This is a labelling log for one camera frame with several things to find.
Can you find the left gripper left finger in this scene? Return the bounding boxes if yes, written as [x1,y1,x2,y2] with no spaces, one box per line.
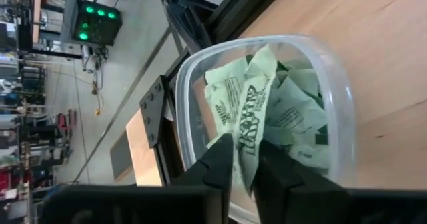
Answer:
[39,133,234,224]

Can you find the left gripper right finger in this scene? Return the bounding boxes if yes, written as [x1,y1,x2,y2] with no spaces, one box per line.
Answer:
[252,139,427,224]

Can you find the green Truvia sweetener packet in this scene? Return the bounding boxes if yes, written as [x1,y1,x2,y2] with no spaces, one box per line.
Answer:
[313,123,330,145]
[286,143,331,170]

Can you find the pale Stevia sweetener packet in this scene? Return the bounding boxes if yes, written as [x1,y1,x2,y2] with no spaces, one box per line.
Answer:
[233,45,280,193]
[283,59,322,95]
[265,73,330,147]
[203,57,250,148]

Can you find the clear plastic container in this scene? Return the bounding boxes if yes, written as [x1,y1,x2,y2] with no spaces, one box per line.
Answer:
[175,33,356,224]

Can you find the red equipment object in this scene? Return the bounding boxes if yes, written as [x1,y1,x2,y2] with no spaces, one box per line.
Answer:
[56,109,77,135]

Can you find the black box green lights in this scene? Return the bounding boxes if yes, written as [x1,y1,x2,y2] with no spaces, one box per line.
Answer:
[71,0,123,47]

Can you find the yellow floor cable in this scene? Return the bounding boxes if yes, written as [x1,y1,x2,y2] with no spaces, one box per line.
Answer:
[79,45,109,117]

